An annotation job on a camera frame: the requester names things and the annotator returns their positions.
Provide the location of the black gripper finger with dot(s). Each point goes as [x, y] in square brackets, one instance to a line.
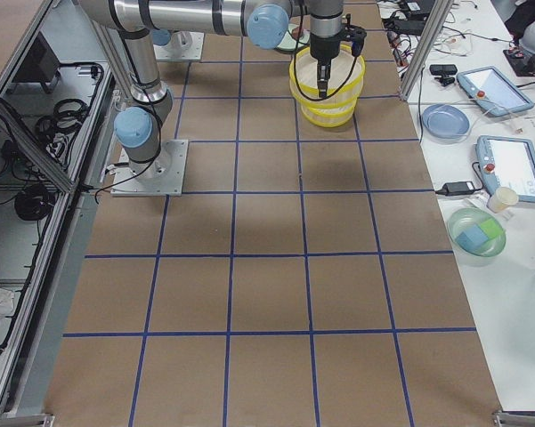
[321, 84]

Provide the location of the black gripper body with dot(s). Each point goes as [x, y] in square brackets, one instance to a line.
[323, 48]

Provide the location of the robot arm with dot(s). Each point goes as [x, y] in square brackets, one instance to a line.
[263, 22]

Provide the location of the pale green plate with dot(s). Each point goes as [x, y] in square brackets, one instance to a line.
[294, 39]

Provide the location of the black phone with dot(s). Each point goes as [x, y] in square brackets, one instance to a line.
[443, 70]

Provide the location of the blue plate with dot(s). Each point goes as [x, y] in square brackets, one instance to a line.
[445, 122]

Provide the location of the teach pendant far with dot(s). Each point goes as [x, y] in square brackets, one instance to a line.
[492, 91]

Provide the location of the teach pendant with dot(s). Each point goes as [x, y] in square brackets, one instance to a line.
[507, 162]
[492, 91]

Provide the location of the black power adapter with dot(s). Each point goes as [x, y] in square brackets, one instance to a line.
[458, 188]

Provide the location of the teach pendant near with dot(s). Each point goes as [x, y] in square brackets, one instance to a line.
[507, 162]

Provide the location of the paper cup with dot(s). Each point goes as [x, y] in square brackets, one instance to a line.
[502, 199]

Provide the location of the green bowl with sponges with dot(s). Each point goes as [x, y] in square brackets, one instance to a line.
[479, 237]

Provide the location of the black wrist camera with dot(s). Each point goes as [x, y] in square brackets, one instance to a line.
[356, 36]

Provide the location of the aluminium frame post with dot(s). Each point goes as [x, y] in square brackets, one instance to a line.
[425, 44]

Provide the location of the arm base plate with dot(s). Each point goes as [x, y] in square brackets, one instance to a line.
[164, 177]
[177, 46]

